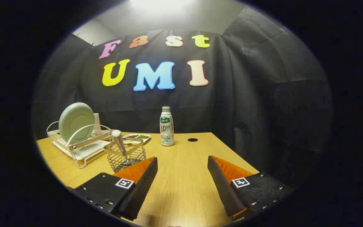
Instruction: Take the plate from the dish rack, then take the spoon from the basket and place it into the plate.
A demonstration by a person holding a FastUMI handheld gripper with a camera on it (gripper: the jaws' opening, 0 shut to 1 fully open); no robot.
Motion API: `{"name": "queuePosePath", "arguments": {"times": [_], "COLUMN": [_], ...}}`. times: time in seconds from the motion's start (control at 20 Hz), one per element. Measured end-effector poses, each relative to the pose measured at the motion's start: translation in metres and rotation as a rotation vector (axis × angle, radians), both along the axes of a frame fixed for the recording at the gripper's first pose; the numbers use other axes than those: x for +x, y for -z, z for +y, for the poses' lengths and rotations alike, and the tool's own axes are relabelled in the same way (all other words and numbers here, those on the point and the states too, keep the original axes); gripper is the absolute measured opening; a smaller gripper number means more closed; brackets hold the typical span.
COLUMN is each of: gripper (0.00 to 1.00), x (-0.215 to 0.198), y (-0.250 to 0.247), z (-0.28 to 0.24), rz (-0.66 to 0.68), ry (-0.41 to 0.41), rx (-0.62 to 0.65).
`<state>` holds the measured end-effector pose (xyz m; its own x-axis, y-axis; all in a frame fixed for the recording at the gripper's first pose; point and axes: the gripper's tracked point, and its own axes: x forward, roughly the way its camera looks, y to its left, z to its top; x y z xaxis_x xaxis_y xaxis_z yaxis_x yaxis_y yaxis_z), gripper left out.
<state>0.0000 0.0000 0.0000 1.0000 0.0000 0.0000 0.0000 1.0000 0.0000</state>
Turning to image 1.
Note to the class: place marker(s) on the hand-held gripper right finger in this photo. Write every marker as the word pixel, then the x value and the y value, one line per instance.
pixel 225 189

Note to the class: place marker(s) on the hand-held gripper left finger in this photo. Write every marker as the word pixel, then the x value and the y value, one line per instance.
pixel 140 192

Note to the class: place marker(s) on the light green plate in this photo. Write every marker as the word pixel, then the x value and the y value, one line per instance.
pixel 76 123

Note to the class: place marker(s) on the white divided tray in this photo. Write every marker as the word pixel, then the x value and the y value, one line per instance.
pixel 148 137

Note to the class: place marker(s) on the pile of green beans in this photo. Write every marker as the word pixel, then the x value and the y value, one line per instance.
pixel 143 136

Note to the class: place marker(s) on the white drip tray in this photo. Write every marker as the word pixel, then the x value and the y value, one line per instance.
pixel 88 151

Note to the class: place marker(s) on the white green drink bottle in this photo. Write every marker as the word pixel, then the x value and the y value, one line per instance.
pixel 167 129

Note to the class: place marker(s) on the black backdrop cloth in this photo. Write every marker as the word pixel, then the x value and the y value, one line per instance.
pixel 247 94

